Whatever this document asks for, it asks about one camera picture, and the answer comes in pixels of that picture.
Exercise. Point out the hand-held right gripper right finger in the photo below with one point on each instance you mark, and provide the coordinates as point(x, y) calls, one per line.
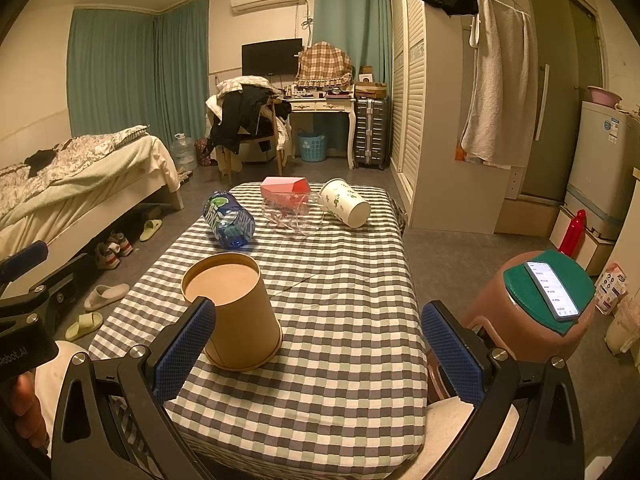
point(452, 355)

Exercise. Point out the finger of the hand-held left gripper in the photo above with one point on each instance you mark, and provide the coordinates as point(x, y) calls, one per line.
point(67, 275)
point(26, 257)

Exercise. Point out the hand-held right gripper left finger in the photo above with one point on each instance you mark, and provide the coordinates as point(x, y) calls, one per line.
point(184, 352)

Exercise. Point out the brown paper cup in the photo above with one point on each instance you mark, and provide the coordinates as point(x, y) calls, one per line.
point(240, 320)

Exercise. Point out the white floral paper cup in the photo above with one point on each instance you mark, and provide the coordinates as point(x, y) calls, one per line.
point(345, 202)

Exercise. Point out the person's left hand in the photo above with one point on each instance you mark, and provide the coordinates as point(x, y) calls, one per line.
point(24, 405)

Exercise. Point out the white slipper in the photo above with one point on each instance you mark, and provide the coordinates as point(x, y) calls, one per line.
point(106, 296)

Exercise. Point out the white fleece cloth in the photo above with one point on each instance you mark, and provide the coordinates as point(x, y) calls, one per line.
point(450, 440)
point(52, 375)

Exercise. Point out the pair of sneakers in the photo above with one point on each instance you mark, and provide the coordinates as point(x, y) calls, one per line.
point(112, 252)

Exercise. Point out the green slipper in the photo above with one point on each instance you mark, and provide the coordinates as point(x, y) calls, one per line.
point(84, 326)
point(150, 230)

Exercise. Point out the brown stool with green top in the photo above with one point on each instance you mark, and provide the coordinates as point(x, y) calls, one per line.
point(500, 300)

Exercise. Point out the bed with floral blanket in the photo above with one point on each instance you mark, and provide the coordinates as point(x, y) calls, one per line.
point(90, 175)

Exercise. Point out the checkered cloth covered table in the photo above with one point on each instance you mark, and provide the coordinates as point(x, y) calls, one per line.
point(345, 310)

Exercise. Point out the smartphone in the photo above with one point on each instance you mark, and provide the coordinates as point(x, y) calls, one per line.
point(552, 290)

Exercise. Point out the blue plastic water bottle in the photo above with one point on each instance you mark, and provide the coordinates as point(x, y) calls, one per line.
point(230, 222)

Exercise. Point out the white storage box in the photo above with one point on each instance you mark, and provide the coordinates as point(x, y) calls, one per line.
point(582, 255)

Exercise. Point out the large clear water jug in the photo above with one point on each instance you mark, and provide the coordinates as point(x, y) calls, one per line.
point(183, 152)

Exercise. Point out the red bottle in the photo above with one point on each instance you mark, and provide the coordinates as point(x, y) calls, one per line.
point(572, 235)

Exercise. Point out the clear plastic container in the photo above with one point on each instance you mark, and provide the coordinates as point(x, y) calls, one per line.
point(292, 220)

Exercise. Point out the printed carton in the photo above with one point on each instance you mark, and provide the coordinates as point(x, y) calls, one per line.
point(611, 287)

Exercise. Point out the white plastic bag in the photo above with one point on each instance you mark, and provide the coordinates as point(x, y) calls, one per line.
point(624, 330)

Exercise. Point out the pink box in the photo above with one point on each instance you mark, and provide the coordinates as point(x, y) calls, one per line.
point(285, 187)

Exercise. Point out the teal curtain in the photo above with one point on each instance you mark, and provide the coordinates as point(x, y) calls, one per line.
point(125, 75)
point(345, 10)

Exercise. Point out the small white refrigerator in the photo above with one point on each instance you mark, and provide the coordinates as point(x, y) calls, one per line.
point(600, 170)

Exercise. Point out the grey suitcase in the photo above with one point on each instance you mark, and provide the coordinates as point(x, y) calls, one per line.
point(371, 132)

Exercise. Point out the pile of clothes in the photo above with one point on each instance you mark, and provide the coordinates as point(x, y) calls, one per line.
point(240, 110)

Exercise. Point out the wooden chair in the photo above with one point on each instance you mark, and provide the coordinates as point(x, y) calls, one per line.
point(276, 130)

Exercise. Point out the blue laundry basket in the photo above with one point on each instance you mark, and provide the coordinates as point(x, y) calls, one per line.
point(312, 147)

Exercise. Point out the white louvered wardrobe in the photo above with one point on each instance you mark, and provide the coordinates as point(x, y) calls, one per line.
point(425, 110)

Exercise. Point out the white hanging towel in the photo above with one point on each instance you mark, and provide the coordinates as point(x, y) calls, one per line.
point(495, 85)

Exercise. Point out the cardboard box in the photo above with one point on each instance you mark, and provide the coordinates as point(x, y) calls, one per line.
point(371, 91)

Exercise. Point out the white dressing desk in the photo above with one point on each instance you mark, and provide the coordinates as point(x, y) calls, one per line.
point(320, 106)

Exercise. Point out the frosted glass door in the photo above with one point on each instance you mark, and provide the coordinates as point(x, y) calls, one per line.
point(555, 85)

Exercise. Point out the black television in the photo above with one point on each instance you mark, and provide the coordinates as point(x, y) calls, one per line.
point(272, 57)

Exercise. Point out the pink basin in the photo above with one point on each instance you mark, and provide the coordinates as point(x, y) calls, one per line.
point(604, 95)

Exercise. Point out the plaid cloth cover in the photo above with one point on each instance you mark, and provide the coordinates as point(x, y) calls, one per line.
point(322, 65)

